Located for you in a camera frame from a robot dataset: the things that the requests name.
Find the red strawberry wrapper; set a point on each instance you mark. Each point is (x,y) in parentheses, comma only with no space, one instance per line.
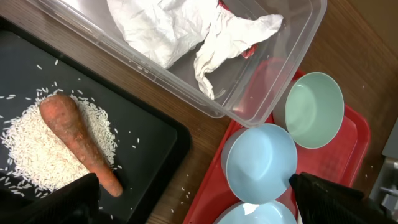
(248,52)

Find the white napkin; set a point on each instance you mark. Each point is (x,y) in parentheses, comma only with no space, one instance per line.
(165,30)

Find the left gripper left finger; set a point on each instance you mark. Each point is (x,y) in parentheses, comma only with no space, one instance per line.
(76,202)

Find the black tray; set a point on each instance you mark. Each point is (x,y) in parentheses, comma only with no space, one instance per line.
(150,145)

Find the white rice pile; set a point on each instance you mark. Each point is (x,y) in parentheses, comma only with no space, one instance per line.
(34,161)

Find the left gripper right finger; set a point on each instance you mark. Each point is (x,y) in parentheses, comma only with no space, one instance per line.
(320,201)

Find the red serving tray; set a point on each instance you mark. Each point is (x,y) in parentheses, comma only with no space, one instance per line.
(336,162)

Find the light blue plate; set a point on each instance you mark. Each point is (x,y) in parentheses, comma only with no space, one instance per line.
(272,212)

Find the light blue bowl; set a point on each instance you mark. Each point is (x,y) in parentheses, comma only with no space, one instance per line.
(258,162)

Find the clear plastic bin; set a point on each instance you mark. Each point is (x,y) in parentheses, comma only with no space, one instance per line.
(246,90)

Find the grey dishwasher rack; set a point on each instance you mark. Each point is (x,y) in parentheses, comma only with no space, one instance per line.
(384,191)

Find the orange carrot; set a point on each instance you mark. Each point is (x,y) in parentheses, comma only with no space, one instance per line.
(63,117)

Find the green bowl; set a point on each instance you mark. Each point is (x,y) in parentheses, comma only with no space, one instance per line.
(311,110)

